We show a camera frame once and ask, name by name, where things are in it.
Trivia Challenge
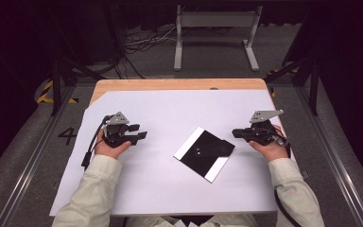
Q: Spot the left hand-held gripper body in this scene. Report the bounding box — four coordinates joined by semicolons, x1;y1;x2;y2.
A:
102;112;133;148

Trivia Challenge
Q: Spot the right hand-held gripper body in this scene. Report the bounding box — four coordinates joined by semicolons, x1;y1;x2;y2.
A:
249;109;286;147

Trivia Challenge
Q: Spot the black photo frame with stand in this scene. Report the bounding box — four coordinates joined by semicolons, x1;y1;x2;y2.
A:
173;126;236;183

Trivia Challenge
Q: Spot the person's left hand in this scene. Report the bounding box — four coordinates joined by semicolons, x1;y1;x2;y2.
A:
94;128;132;160

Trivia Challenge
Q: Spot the person's right hand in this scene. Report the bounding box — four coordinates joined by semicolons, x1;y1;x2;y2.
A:
249;124;290;164

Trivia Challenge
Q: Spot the large white paper sheet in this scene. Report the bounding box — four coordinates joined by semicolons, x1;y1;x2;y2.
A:
49;89;297;218

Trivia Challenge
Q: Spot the yellow black hazard tape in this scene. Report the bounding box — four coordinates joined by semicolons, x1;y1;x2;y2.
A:
266;67;298;98
36;79;79;105

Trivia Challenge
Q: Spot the black metal stand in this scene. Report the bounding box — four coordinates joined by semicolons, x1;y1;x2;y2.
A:
46;0;107;116
264;46;323;116

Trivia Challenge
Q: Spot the grey metal floor stand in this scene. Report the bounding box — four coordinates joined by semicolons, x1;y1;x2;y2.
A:
173;4;264;72

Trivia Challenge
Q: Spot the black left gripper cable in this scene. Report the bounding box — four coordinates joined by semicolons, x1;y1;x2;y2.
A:
80;114;112;171

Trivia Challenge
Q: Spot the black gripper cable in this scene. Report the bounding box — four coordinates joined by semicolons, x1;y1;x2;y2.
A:
80;114;112;171
273;131;302;227

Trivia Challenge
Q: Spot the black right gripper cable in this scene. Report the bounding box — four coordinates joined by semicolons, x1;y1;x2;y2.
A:
273;131;302;227

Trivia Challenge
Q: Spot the aluminium floor rail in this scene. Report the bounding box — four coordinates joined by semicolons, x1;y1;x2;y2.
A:
0;85;77;227
296;85;363;227

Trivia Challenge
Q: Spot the bundle of floor cables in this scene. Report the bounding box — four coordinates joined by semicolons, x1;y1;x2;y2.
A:
124;25;178;55

